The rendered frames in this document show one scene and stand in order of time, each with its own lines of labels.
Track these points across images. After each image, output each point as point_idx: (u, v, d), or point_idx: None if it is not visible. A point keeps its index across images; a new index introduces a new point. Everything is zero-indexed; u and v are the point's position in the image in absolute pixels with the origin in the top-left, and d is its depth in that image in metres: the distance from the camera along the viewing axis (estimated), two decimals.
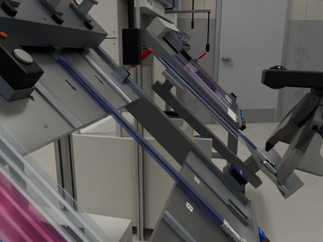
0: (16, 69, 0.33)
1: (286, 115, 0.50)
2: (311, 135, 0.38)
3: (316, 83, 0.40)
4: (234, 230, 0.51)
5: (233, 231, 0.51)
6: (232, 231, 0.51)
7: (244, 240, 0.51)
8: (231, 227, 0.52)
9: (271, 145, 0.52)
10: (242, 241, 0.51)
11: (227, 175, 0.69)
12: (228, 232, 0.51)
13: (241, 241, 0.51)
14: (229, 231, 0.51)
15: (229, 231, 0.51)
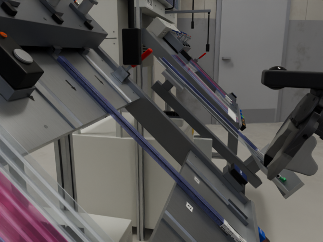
0: (16, 69, 0.33)
1: (282, 125, 0.50)
2: (301, 142, 0.40)
3: (315, 84, 0.40)
4: (234, 230, 0.51)
5: (233, 231, 0.51)
6: (232, 231, 0.51)
7: (244, 240, 0.51)
8: (231, 227, 0.52)
9: (270, 157, 0.49)
10: (242, 241, 0.51)
11: (227, 175, 0.69)
12: (228, 232, 0.51)
13: (241, 241, 0.51)
14: (229, 231, 0.51)
15: (229, 231, 0.51)
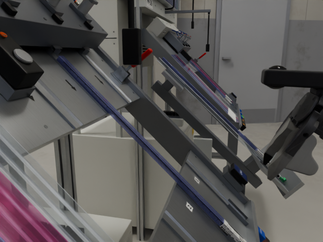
0: (16, 69, 0.33)
1: (282, 124, 0.50)
2: (301, 141, 0.40)
3: (315, 83, 0.40)
4: (234, 230, 0.51)
5: (233, 231, 0.51)
6: (232, 231, 0.51)
7: (244, 240, 0.51)
8: (231, 227, 0.52)
9: (270, 156, 0.49)
10: (242, 241, 0.51)
11: (227, 175, 0.69)
12: (228, 232, 0.51)
13: (241, 241, 0.51)
14: (229, 231, 0.51)
15: (229, 231, 0.51)
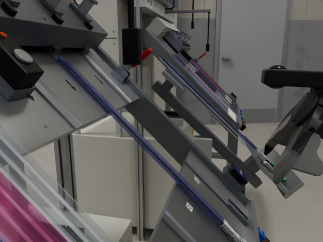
0: (16, 69, 0.33)
1: (284, 117, 0.50)
2: (308, 136, 0.39)
3: (315, 83, 0.40)
4: (234, 230, 0.51)
5: (233, 231, 0.51)
6: (232, 231, 0.51)
7: (244, 240, 0.51)
8: (231, 227, 0.52)
9: (270, 148, 0.52)
10: (242, 241, 0.51)
11: (227, 175, 0.69)
12: (228, 232, 0.51)
13: (241, 241, 0.51)
14: (229, 231, 0.51)
15: (229, 231, 0.51)
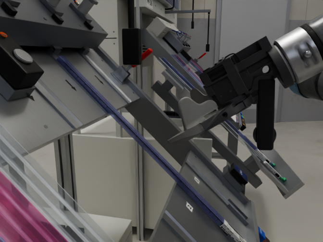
0: (16, 69, 0.33)
1: (217, 124, 0.41)
2: None
3: None
4: (234, 230, 0.51)
5: (233, 231, 0.51)
6: (232, 231, 0.51)
7: (244, 240, 0.51)
8: (231, 227, 0.52)
9: (179, 135, 0.43)
10: (242, 241, 0.51)
11: (227, 175, 0.69)
12: (228, 232, 0.51)
13: (241, 241, 0.51)
14: (229, 231, 0.51)
15: (229, 231, 0.51)
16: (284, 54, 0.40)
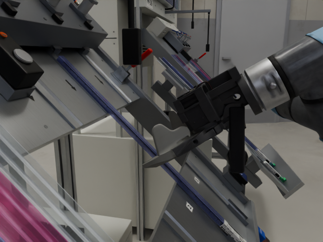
0: (16, 69, 0.33)
1: (189, 150, 0.43)
2: None
3: None
4: (234, 230, 0.51)
5: (233, 231, 0.51)
6: (232, 231, 0.51)
7: (244, 240, 0.51)
8: (231, 227, 0.52)
9: (153, 160, 0.45)
10: (242, 241, 0.51)
11: (227, 175, 0.69)
12: (228, 232, 0.51)
13: (241, 241, 0.51)
14: (229, 231, 0.51)
15: (229, 231, 0.51)
16: (251, 84, 0.42)
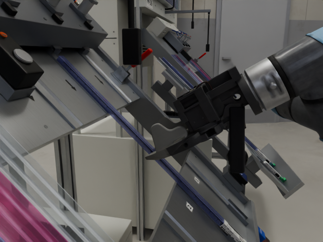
0: (16, 69, 0.33)
1: (180, 151, 0.46)
2: None
3: None
4: (234, 230, 0.51)
5: (233, 231, 0.51)
6: (232, 231, 0.51)
7: (244, 240, 0.51)
8: (231, 227, 0.52)
9: (155, 152, 0.50)
10: (242, 241, 0.51)
11: (227, 175, 0.69)
12: (228, 232, 0.51)
13: (241, 241, 0.51)
14: (229, 231, 0.51)
15: (229, 231, 0.51)
16: (251, 84, 0.42)
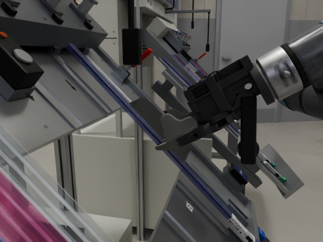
0: (16, 69, 0.33)
1: (191, 142, 0.45)
2: None
3: None
4: (242, 224, 0.51)
5: (241, 225, 0.50)
6: (240, 225, 0.50)
7: (252, 235, 0.51)
8: (239, 221, 0.51)
9: None
10: (250, 236, 0.50)
11: (227, 175, 0.69)
12: (235, 226, 0.50)
13: (249, 235, 0.50)
14: (237, 225, 0.50)
15: (237, 225, 0.50)
16: (264, 73, 0.41)
